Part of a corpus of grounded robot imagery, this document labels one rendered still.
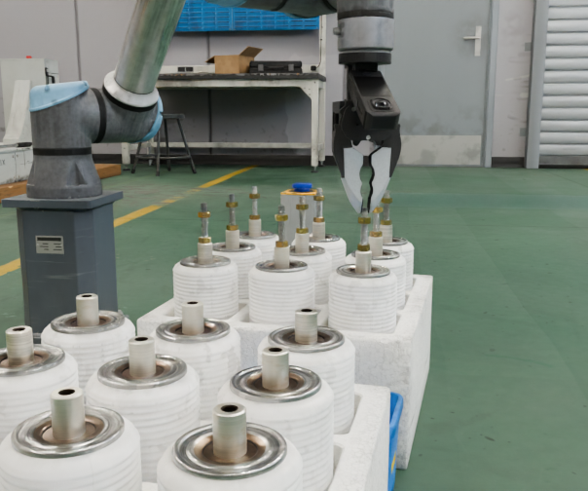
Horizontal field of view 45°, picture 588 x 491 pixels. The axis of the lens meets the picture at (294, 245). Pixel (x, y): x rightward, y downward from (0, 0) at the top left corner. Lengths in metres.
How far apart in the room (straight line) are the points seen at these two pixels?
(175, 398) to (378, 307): 0.43
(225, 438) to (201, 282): 0.56
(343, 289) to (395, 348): 0.11
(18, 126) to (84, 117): 3.25
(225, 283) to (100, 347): 0.33
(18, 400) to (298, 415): 0.24
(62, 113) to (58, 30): 5.46
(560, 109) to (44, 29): 4.57
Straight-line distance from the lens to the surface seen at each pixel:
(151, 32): 1.43
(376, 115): 0.87
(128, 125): 1.54
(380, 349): 0.93
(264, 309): 0.99
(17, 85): 4.86
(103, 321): 0.78
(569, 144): 6.38
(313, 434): 0.56
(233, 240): 1.15
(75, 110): 1.49
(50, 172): 1.48
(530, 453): 1.08
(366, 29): 0.95
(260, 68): 5.73
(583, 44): 6.41
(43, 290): 1.52
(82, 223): 1.46
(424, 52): 6.26
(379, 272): 0.97
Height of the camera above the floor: 0.47
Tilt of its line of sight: 11 degrees down
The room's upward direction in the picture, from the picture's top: straight up
